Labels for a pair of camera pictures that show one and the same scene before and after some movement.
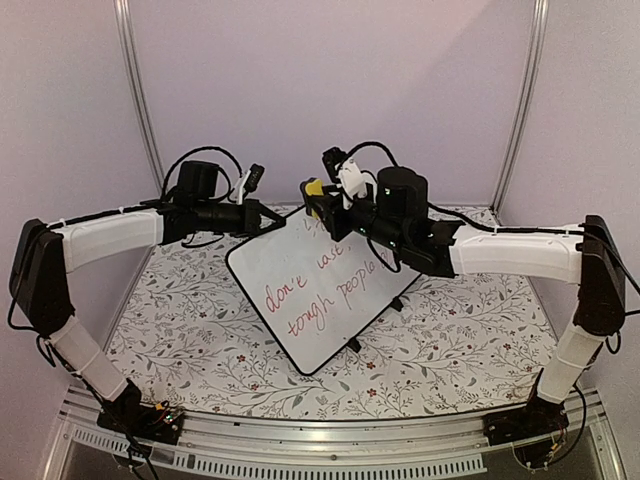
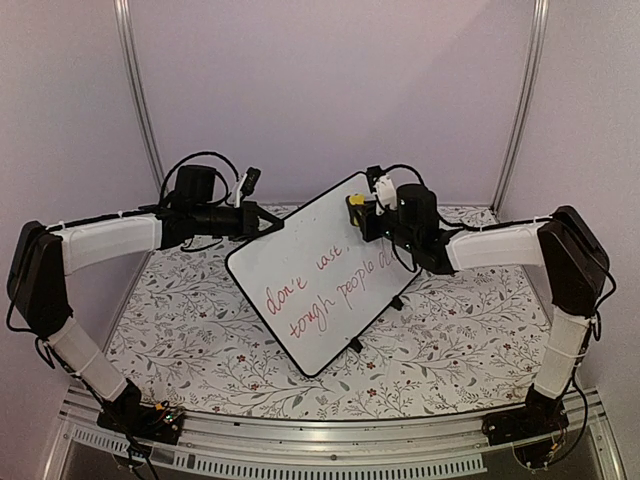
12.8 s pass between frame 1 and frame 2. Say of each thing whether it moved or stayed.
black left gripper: stayed
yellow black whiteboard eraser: moved
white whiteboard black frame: stayed
